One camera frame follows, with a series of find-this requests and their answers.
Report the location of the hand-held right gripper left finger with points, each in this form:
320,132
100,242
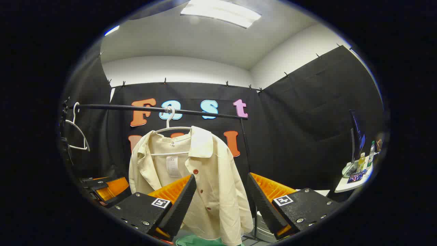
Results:
182,205

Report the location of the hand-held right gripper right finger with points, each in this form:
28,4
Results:
263,205

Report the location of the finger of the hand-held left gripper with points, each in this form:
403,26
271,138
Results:
112,189

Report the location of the green laundry hamper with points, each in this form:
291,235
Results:
198,242

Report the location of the cream button shirt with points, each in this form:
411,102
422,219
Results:
218,164

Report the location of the empty white hanger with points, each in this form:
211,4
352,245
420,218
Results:
73,112

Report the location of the white hanger with shirt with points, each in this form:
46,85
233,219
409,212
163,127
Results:
169,123

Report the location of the black backdrop cloth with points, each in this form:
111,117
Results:
290,136

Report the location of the white side table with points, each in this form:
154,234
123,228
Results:
344,187

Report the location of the smartphone with lit screen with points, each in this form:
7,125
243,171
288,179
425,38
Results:
356,177

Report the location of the yellow drink bottle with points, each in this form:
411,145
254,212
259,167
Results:
361,164

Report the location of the black computer monitor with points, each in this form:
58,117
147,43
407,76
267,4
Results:
356,136

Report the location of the row of black backdrop clips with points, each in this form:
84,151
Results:
165,81

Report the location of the clear green-capped bottle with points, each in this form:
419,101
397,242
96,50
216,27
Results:
370,157

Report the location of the small ceiling light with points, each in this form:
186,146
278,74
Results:
112,30

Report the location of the large ceiling light panel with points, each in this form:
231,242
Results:
222,12

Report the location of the black clothes rail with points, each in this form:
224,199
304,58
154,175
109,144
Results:
119,107

